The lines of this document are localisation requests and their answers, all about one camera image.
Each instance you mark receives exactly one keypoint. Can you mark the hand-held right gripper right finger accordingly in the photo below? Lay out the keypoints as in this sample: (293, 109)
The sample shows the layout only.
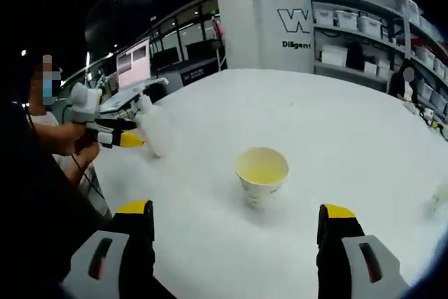
(353, 267)

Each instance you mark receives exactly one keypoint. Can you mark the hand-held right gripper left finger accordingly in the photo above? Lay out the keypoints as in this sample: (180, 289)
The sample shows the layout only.
(105, 264)

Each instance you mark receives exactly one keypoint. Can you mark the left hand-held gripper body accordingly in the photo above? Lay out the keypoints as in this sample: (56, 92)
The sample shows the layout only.
(84, 103)

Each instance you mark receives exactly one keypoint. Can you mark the white pump bottle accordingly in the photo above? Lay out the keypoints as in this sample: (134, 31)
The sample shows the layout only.
(157, 138)

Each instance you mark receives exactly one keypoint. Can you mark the patterned paper cup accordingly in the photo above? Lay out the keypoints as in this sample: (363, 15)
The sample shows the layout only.
(260, 190)

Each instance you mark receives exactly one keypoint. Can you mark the person's left hand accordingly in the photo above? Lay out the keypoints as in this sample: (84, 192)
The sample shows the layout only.
(82, 150)

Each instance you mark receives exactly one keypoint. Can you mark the white tray with black edge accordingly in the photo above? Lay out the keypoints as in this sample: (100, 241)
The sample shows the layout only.
(120, 103)

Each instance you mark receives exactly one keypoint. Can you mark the person's head with blue mask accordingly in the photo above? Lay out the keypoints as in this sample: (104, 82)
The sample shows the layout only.
(47, 92)

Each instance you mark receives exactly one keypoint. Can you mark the computer monitor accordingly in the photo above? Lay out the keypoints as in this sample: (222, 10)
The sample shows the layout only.
(134, 66)

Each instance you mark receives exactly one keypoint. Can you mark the person's dark clothing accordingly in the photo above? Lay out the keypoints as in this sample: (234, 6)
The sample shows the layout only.
(31, 208)

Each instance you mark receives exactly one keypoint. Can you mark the clutter of small desk items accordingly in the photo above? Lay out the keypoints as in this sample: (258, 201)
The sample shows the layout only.
(435, 122)

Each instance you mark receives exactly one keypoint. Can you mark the grey shelf unit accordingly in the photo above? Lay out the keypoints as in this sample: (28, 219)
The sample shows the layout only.
(353, 33)

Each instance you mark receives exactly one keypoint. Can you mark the rows of white storage bins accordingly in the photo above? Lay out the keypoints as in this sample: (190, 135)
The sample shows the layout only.
(364, 22)

